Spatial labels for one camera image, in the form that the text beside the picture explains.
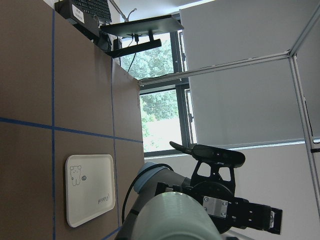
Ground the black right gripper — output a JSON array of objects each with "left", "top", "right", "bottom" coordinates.
[{"left": 155, "top": 159, "right": 284, "bottom": 235}]

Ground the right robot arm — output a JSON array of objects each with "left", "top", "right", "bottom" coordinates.
[{"left": 116, "top": 160, "right": 283, "bottom": 240}]

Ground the cream tray with rabbit print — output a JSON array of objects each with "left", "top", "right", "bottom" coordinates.
[{"left": 65, "top": 154, "right": 116, "bottom": 228}]

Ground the black monitor on stand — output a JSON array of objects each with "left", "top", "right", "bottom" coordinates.
[{"left": 100, "top": 14, "right": 184, "bottom": 58}]

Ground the black electronics box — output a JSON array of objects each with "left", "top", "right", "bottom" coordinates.
[{"left": 54, "top": 0, "right": 100, "bottom": 41}]

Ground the black keyboard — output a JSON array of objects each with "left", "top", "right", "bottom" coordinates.
[{"left": 73, "top": 0, "right": 112, "bottom": 23}]

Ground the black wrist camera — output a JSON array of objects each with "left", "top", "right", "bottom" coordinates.
[{"left": 169, "top": 141, "right": 246, "bottom": 168}]

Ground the aluminium frame profile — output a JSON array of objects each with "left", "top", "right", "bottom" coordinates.
[{"left": 136, "top": 0, "right": 320, "bottom": 173}]

